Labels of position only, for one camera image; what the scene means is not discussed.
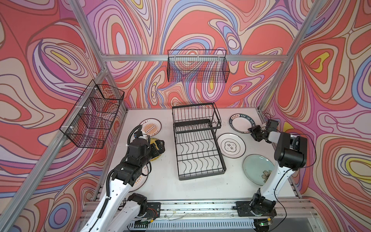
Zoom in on green rimmed white plate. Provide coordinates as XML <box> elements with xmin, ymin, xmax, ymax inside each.
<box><xmin>229</xmin><ymin>113</ymin><xmax>256</xmax><ymax>134</ymax></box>

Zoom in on white plate with clover emblem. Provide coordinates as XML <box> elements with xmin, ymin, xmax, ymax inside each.
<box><xmin>217</xmin><ymin>133</ymin><xmax>246</xmax><ymax>159</ymax></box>

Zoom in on black metal dish rack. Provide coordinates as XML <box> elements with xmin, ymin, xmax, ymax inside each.
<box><xmin>172</xmin><ymin>102</ymin><xmax>227</xmax><ymax>181</ymax></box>

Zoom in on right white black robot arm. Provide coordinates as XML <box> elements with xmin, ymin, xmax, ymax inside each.
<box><xmin>248</xmin><ymin>125</ymin><xmax>308</xmax><ymax>216</ymax></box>

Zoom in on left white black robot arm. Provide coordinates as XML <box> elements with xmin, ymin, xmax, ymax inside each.
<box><xmin>81</xmin><ymin>125</ymin><xmax>165</xmax><ymax>232</ymax></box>

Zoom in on yellow green woven bamboo tray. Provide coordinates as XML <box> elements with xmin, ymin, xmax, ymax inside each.
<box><xmin>146</xmin><ymin>137</ymin><xmax>163</xmax><ymax>162</ymax></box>

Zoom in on small orange sunburst plate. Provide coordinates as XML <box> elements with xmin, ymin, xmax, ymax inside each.
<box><xmin>140</xmin><ymin>118</ymin><xmax>162</xmax><ymax>137</ymax></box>

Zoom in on large orange sunburst plate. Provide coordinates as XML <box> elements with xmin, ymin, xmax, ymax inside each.
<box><xmin>129</xmin><ymin>164</ymin><xmax>149</xmax><ymax>192</ymax></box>

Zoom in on pale green flower plate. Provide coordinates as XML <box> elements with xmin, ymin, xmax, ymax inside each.
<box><xmin>243</xmin><ymin>154</ymin><xmax>274</xmax><ymax>186</ymax></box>

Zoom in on black wire basket left wall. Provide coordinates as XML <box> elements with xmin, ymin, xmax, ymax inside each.
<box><xmin>60</xmin><ymin>80</ymin><xmax>125</xmax><ymax>149</ymax></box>

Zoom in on black wire basket wall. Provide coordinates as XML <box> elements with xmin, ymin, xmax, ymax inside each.
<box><xmin>167</xmin><ymin>48</ymin><xmax>230</xmax><ymax>83</ymax></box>
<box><xmin>60</xmin><ymin>80</ymin><xmax>125</xmax><ymax>149</ymax></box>

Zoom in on black wire basket back wall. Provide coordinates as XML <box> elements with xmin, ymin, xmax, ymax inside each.
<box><xmin>167</xmin><ymin>48</ymin><xmax>230</xmax><ymax>83</ymax></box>

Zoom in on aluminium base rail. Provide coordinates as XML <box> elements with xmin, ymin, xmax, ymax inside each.
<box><xmin>81</xmin><ymin>198</ymin><xmax>319</xmax><ymax>231</ymax></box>

